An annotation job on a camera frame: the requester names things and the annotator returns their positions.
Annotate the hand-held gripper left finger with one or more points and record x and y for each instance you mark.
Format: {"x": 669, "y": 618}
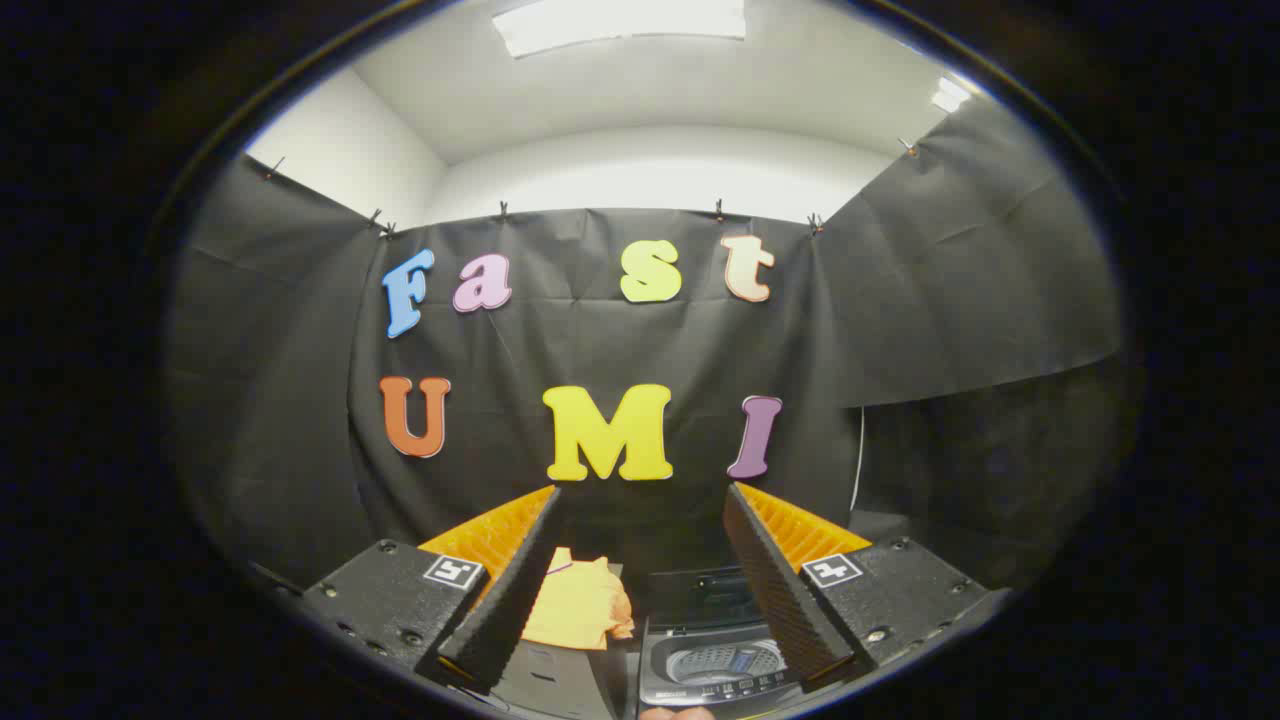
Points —
{"x": 510, "y": 600}

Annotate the row of small clips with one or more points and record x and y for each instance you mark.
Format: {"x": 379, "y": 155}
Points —
{"x": 503, "y": 210}

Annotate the orange polo shirt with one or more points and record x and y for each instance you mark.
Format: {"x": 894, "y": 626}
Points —
{"x": 580, "y": 605}

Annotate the black backdrop cloth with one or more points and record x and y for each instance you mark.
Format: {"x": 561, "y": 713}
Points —
{"x": 600, "y": 340}

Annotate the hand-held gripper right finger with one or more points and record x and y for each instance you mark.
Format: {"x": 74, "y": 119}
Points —
{"x": 775, "y": 590}

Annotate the small ceiling light panel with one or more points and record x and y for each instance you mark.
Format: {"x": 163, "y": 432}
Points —
{"x": 950, "y": 95}

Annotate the large ceiling light panel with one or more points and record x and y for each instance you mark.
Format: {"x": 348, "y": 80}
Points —
{"x": 620, "y": 25}

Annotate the grey washing machine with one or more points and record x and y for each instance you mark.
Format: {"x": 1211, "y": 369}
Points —
{"x": 700, "y": 670}

